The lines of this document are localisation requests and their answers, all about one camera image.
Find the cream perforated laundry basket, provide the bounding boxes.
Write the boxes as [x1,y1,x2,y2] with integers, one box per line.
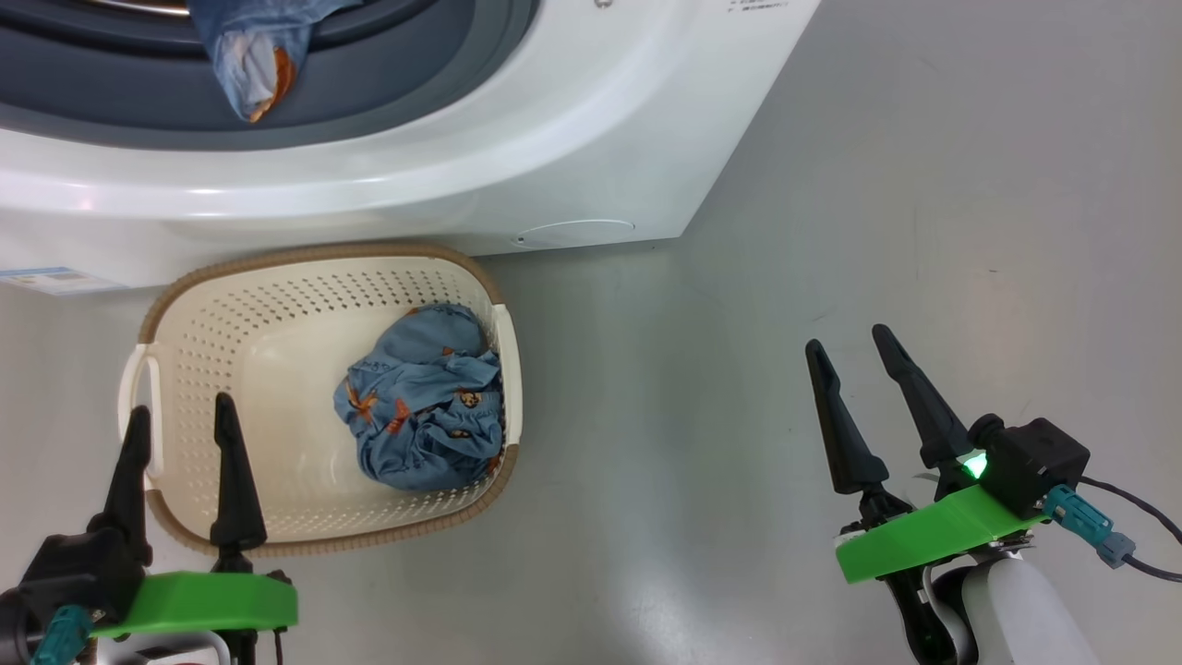
[116,241,525,559]

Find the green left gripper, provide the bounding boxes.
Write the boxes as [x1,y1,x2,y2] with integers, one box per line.
[87,392,300,665]

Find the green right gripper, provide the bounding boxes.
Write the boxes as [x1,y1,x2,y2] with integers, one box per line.
[804,323,1052,665]

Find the white front-load washing machine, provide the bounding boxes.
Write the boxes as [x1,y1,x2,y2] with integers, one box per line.
[0,0,824,291]

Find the blue energy label sticker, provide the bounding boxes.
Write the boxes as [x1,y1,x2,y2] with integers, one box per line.
[0,266,127,297]

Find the black right cable teal plug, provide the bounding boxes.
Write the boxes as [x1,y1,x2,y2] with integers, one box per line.
[1042,476,1182,585]

